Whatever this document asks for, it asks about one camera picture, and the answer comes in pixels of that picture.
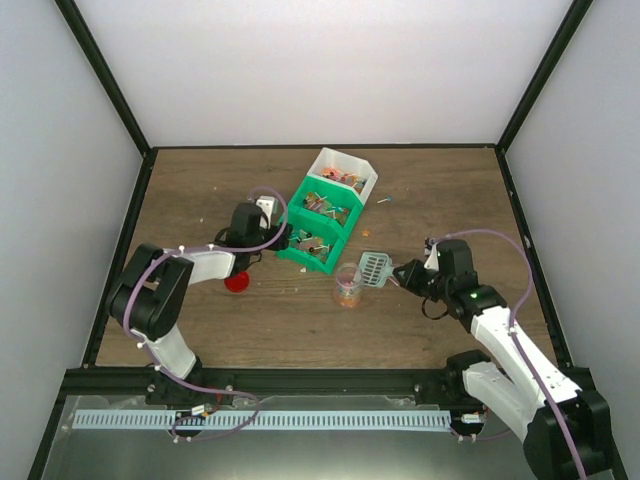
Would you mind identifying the light blue slotted scoop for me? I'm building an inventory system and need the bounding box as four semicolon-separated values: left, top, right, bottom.
356;251;399;288

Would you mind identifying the clear plastic cup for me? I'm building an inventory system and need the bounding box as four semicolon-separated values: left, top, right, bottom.
333;263;363;308

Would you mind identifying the red round lid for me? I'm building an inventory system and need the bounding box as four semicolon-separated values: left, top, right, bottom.
223;271;250;293

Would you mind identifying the green candy bin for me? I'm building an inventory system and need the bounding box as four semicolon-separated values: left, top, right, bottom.
288;175;363;239
276;207;348;275

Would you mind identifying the white candy bin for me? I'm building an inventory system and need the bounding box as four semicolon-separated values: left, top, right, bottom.
307;147;379;205

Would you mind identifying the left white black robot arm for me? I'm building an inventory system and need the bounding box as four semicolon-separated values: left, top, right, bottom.
106;196;292;404

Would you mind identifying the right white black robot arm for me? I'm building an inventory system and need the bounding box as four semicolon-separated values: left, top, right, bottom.
392;239;614;479

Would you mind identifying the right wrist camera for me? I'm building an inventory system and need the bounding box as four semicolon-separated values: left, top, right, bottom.
424;238;439;272

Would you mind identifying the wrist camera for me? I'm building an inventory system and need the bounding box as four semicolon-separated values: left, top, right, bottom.
255;195;278;229
424;238;439;272

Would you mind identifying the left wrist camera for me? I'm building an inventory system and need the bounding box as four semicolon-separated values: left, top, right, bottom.
255;195;278;229

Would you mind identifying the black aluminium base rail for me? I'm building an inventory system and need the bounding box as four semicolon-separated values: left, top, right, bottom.
59;367;480;409

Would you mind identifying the light blue slotted cable duct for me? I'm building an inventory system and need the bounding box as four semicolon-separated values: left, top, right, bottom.
72;409;451;432

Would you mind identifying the black frame post right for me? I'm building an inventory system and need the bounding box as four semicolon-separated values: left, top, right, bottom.
497;0;595;147

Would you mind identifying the black frame post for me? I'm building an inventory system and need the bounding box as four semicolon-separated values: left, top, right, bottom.
497;0;595;147
53;0;152;153

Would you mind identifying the black frame post left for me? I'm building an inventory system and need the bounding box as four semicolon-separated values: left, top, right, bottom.
53;0;152;153

